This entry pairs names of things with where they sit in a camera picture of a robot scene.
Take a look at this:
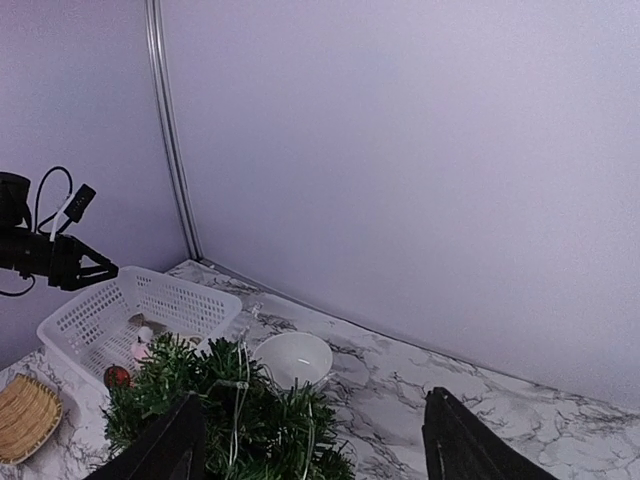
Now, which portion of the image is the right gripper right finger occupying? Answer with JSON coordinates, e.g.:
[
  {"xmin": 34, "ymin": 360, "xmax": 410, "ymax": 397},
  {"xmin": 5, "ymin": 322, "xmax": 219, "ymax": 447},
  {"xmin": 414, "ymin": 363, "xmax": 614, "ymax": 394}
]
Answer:
[{"xmin": 422, "ymin": 387, "xmax": 553, "ymax": 480}]

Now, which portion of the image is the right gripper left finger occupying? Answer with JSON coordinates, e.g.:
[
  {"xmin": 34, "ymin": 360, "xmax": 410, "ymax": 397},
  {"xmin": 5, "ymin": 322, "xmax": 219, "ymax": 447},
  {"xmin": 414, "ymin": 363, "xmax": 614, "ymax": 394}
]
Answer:
[{"xmin": 87, "ymin": 392, "xmax": 206, "ymax": 480}]

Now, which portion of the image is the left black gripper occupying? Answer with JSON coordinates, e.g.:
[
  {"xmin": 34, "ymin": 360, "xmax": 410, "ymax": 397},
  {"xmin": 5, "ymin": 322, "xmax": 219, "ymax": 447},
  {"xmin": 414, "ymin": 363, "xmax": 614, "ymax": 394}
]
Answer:
[{"xmin": 48, "ymin": 235, "xmax": 119, "ymax": 291}]

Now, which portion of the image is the white plastic basket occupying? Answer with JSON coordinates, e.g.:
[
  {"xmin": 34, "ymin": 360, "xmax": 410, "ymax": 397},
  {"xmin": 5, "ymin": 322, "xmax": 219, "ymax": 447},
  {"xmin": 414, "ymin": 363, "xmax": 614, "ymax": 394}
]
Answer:
[{"xmin": 37, "ymin": 266, "xmax": 242, "ymax": 395}]

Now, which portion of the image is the small green christmas tree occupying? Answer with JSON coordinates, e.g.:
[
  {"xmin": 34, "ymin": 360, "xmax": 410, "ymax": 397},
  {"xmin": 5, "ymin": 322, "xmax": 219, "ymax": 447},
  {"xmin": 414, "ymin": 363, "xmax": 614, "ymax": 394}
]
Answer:
[{"xmin": 103, "ymin": 334, "xmax": 355, "ymax": 479}]

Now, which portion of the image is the clear string light wire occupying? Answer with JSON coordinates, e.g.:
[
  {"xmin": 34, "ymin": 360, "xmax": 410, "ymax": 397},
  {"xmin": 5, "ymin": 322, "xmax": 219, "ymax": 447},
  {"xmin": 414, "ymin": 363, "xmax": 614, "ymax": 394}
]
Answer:
[{"xmin": 209, "ymin": 299, "xmax": 336, "ymax": 479}]

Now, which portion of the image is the pink pompom ornament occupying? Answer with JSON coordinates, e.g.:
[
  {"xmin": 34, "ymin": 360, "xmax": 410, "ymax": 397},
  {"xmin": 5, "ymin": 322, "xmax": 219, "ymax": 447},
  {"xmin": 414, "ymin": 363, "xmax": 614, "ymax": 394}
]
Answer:
[{"xmin": 131, "ymin": 341, "xmax": 150, "ymax": 363}]

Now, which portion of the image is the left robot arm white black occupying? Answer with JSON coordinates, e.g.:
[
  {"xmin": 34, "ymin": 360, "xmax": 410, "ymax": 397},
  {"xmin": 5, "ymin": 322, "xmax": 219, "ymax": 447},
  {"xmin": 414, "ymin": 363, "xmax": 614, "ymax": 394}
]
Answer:
[{"xmin": 1, "ymin": 166, "xmax": 119, "ymax": 292}]

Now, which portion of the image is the burlap bow ornament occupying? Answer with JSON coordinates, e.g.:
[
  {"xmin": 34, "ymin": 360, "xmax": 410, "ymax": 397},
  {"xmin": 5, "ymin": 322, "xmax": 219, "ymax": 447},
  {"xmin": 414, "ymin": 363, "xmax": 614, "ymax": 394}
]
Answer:
[{"xmin": 128, "ymin": 313, "xmax": 166, "ymax": 332}]

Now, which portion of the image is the red ball ornament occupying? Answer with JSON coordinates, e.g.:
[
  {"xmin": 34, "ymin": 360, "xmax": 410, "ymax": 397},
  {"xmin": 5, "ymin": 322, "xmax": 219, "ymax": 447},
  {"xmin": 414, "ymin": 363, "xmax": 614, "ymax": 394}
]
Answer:
[{"xmin": 103, "ymin": 365, "xmax": 131, "ymax": 389}]

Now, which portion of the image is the white ceramic bowl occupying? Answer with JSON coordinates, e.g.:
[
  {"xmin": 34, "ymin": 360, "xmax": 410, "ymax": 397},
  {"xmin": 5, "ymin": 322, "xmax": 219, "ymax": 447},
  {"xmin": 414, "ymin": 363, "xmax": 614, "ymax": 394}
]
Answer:
[{"xmin": 253, "ymin": 332, "xmax": 334, "ymax": 390}]

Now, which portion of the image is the woven bamboo tray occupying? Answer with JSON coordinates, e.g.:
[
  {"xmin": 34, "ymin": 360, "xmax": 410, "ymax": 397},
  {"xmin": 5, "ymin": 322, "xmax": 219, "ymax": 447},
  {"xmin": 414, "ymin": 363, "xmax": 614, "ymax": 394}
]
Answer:
[{"xmin": 1, "ymin": 373, "xmax": 63, "ymax": 465}]

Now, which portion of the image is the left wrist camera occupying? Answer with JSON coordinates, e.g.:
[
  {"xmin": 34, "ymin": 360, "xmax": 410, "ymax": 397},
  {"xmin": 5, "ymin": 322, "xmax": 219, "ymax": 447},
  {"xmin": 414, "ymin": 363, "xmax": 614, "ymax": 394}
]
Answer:
[{"xmin": 49, "ymin": 184, "xmax": 96, "ymax": 242}]

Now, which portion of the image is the left aluminium frame post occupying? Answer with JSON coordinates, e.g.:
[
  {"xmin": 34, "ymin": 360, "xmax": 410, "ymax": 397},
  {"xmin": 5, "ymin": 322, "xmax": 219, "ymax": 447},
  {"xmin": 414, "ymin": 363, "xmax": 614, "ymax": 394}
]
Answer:
[{"xmin": 144, "ymin": 0, "xmax": 204, "ymax": 261}]

